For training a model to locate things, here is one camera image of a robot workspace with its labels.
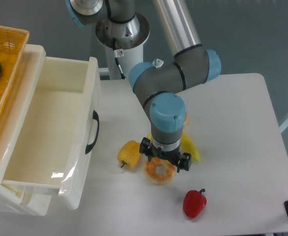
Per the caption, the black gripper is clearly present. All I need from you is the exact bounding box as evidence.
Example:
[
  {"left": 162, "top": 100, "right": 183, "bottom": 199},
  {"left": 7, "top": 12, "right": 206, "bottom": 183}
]
[{"left": 139, "top": 137, "right": 192, "bottom": 172}]

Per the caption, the orange glazed donut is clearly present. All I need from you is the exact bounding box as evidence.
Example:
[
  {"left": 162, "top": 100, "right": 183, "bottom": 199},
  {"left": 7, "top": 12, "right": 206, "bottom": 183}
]
[{"left": 144, "top": 157, "right": 176, "bottom": 185}]

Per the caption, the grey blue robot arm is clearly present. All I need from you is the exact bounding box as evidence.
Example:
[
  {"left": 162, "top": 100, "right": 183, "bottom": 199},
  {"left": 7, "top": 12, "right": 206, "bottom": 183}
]
[{"left": 66, "top": 0, "right": 221, "bottom": 171}]

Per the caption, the yellow banana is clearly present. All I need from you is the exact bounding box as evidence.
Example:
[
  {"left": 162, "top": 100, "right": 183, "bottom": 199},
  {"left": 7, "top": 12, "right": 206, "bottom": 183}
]
[{"left": 147, "top": 132, "right": 200, "bottom": 162}]

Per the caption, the yellow bell pepper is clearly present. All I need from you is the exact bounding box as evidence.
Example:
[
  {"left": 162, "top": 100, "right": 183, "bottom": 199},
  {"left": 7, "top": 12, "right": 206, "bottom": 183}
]
[{"left": 117, "top": 140, "right": 141, "bottom": 170}]

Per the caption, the red bell pepper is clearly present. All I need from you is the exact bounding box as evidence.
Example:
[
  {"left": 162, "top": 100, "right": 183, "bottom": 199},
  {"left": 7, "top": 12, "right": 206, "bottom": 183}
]
[{"left": 183, "top": 188, "right": 207, "bottom": 219}]

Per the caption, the white plastic drawer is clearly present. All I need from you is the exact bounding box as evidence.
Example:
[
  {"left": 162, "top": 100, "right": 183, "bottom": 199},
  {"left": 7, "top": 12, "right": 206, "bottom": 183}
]
[{"left": 0, "top": 56, "right": 102, "bottom": 210}]

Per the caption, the white drawer cabinet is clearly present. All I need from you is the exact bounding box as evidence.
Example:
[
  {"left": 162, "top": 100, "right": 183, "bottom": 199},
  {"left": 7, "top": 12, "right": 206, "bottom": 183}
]
[{"left": 0, "top": 44, "right": 51, "bottom": 216}]

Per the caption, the orange woven basket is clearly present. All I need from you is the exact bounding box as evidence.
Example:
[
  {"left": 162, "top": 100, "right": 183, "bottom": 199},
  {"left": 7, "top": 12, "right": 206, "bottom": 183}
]
[{"left": 0, "top": 26, "right": 30, "bottom": 118}]

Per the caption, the black drawer handle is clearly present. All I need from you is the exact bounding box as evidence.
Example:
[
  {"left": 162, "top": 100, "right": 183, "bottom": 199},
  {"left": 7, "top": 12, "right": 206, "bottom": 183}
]
[{"left": 85, "top": 110, "right": 100, "bottom": 154}]

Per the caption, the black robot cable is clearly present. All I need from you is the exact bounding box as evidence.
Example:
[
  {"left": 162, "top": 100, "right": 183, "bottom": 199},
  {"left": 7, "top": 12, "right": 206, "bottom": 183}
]
[{"left": 112, "top": 37, "right": 127, "bottom": 80}]

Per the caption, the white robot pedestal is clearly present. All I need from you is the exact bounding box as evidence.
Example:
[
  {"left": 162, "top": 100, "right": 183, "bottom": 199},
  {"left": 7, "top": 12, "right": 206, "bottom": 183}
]
[{"left": 96, "top": 12, "right": 150, "bottom": 80}]

